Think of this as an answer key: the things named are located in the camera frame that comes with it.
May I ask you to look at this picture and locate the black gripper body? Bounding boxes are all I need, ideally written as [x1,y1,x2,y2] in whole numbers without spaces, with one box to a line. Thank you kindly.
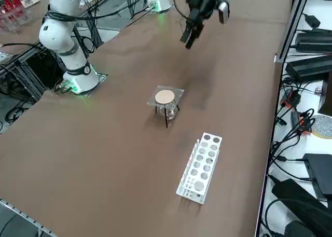
[186,0,218,20]

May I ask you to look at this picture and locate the white test tube rack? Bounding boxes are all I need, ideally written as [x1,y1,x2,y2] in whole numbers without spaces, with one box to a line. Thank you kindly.
[175,132,223,204]

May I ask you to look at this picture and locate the black stand legs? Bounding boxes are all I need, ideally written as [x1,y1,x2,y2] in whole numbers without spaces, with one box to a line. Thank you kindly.
[85,0,154,29]

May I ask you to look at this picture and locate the small black power adapter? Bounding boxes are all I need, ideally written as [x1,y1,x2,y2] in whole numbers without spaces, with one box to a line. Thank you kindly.
[303,13,322,28]

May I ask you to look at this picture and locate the red and black connector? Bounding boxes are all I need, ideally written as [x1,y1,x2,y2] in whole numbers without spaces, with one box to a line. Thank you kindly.
[281,89,301,108]

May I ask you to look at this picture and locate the long black power brick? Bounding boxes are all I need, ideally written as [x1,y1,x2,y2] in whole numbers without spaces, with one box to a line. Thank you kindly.
[285,54,332,82]
[295,32,332,53]

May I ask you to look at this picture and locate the dark box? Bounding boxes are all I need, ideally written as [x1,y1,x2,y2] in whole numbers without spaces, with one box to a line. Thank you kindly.
[318,71,332,116]

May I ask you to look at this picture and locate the round glitter coaster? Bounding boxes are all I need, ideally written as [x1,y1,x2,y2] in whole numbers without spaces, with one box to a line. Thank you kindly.
[310,114,332,140]

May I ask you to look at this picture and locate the clear acrylic shelf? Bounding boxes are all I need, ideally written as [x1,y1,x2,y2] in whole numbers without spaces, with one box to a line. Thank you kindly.
[0,0,32,35]

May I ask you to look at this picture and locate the flat black box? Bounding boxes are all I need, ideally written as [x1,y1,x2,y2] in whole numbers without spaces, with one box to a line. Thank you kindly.
[302,153,332,200]

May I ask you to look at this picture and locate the large black adapter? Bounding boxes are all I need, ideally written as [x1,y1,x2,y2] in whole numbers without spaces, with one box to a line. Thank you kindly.
[271,178,332,237]

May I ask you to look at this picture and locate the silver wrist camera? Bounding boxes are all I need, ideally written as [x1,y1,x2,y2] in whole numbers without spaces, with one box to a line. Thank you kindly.
[218,1,231,24]

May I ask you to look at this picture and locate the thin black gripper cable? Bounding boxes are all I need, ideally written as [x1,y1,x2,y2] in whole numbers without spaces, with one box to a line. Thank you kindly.
[172,0,193,21]

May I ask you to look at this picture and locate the silver aluminium post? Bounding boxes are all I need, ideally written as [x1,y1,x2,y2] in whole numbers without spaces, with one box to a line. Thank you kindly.
[274,0,312,64]

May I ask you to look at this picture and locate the black wire tripod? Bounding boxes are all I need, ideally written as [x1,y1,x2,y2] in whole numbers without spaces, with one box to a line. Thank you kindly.
[153,102,181,129]

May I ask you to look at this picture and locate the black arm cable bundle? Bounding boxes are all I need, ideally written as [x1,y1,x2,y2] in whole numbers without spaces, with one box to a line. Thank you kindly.
[43,3,104,57]

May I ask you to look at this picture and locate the black aluminium frame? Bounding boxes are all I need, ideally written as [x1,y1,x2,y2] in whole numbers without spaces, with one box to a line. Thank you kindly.
[0,44,65,104]

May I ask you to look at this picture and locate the black cable coil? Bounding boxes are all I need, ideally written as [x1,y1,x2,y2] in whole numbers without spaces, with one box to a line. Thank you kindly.
[4,102,31,125]

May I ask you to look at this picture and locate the grey metal rail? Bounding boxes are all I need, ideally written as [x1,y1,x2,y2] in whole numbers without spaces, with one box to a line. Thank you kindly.
[0,197,57,237]

